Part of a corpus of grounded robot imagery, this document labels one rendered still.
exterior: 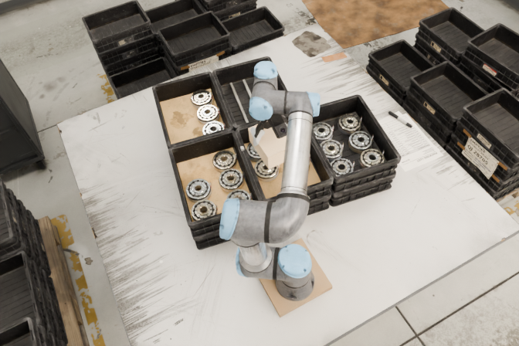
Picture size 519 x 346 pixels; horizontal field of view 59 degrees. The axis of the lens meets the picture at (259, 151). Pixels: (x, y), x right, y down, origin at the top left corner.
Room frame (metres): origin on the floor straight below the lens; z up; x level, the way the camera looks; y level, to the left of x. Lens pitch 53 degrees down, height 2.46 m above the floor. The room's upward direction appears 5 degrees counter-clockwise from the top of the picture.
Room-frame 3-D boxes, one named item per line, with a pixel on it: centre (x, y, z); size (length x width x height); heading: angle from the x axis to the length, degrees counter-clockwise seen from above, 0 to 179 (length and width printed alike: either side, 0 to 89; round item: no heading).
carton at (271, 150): (1.09, -0.05, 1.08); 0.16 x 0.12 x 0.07; 24
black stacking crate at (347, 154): (1.22, -0.38, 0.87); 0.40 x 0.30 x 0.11; 14
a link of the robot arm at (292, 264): (0.67, -0.09, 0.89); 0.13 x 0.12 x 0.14; 78
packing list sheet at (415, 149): (1.34, -0.70, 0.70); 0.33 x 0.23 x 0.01; 24
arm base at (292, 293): (0.67, -0.09, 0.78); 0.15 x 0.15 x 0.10
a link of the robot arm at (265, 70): (1.11, -0.04, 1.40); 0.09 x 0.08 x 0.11; 168
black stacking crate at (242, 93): (1.54, 0.01, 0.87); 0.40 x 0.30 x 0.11; 14
